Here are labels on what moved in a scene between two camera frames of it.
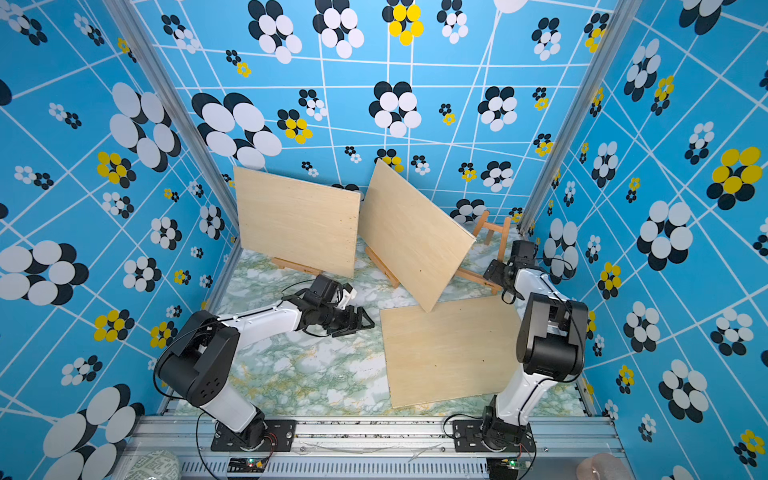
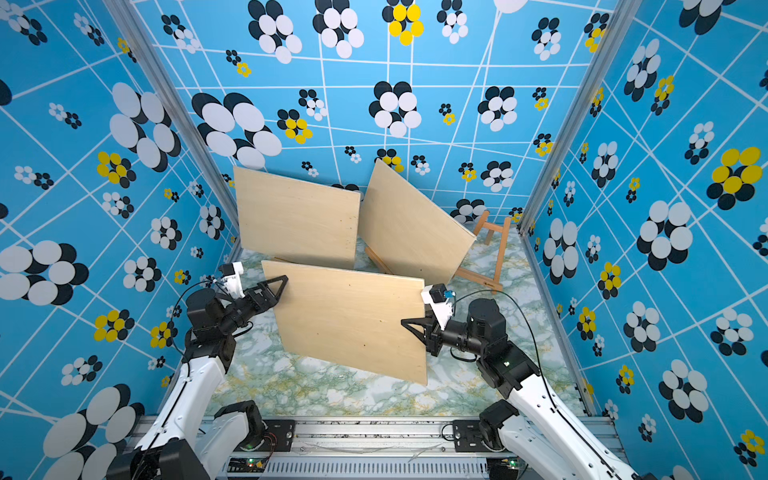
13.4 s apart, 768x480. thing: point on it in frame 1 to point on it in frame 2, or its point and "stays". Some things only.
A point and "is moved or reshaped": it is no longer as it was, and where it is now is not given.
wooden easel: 490,227 stays
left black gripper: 352,325 to 266,296
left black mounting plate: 259,435 stays
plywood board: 418,242 stays
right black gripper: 500,269 to 433,337
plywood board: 297,221 stays
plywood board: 454,351 is moved or reshaped
